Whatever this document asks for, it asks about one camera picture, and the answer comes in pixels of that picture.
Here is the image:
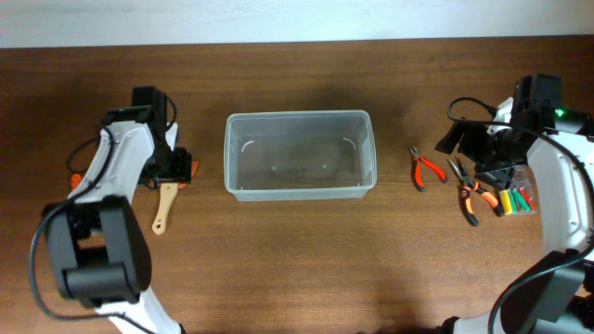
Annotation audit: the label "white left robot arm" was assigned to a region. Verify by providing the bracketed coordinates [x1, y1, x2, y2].
[29, 86, 193, 333]

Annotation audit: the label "clear plastic storage box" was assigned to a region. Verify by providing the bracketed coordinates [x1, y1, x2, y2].
[224, 109, 378, 201]

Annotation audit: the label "orange black needle-nose pliers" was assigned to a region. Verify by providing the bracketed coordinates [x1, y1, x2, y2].
[447, 157, 505, 226]

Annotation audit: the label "orange tool on table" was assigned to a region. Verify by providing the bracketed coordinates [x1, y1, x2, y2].
[70, 173, 83, 190]

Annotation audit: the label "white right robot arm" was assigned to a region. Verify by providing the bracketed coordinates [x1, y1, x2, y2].
[435, 74, 593, 333]

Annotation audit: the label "wooden handle orange scraper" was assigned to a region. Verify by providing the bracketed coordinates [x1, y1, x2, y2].
[151, 181, 191, 236]

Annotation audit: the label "clear bag coloured tubes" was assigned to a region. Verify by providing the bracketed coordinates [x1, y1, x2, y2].
[498, 166, 537, 215]

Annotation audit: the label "small red cutting pliers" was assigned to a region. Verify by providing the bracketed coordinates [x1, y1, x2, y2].
[408, 146, 448, 193]

